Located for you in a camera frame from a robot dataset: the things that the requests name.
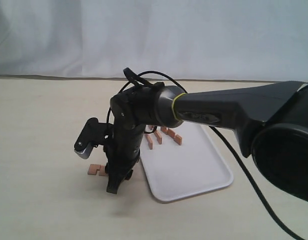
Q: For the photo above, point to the white plastic tray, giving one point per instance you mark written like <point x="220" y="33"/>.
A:
<point x="176" y="172"/>

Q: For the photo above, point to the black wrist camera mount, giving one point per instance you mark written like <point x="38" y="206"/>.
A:
<point x="92" y="135"/>

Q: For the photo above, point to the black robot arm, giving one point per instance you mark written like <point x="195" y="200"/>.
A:
<point x="270" y="123"/>

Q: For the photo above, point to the S-shaped wooden block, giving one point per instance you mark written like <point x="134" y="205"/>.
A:
<point x="97" y="169"/>

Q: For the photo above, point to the wooden notched piece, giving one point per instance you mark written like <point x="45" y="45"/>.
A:
<point x="172" y="134"/>
<point x="158" y="136"/>
<point x="149" y="141"/>

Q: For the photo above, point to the white backdrop cloth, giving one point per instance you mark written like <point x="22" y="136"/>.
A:
<point x="258" y="40"/>

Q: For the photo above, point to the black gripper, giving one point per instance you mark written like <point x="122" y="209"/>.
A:
<point x="130" y="109"/>

